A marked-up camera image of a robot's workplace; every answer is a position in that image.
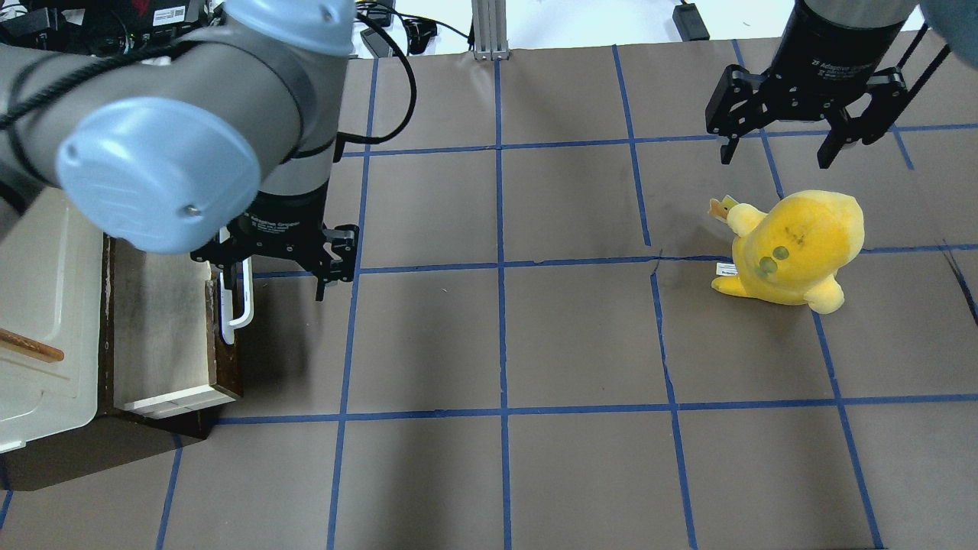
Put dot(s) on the aluminium frame post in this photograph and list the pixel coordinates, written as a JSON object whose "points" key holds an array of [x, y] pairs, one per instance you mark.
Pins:
{"points": [[489, 24]]}

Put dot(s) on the silver robot arm near drawer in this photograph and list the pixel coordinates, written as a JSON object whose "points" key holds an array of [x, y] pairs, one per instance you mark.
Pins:
{"points": [[181, 149]]}

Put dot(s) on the cream white cabinet box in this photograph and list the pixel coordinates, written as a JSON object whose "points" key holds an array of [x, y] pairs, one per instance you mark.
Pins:
{"points": [[51, 292]]}

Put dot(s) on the small wooden stick handle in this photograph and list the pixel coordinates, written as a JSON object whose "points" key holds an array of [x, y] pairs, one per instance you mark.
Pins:
{"points": [[30, 348]]}

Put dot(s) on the yellow plush dinosaur toy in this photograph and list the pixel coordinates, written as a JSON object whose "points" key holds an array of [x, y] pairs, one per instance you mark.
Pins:
{"points": [[792, 253]]}

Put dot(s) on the black gripper near plush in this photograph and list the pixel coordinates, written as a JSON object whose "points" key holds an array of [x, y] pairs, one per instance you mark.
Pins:
{"points": [[835, 42]]}

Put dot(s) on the wooden drawer with white handle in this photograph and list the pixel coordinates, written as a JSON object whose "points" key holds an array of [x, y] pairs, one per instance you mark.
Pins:
{"points": [[176, 331]]}

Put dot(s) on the black power adapter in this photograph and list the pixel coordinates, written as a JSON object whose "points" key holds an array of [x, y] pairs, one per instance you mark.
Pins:
{"points": [[689, 22]]}

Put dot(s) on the black gripper near drawer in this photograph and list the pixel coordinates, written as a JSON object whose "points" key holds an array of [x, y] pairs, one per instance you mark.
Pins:
{"points": [[288, 218]]}

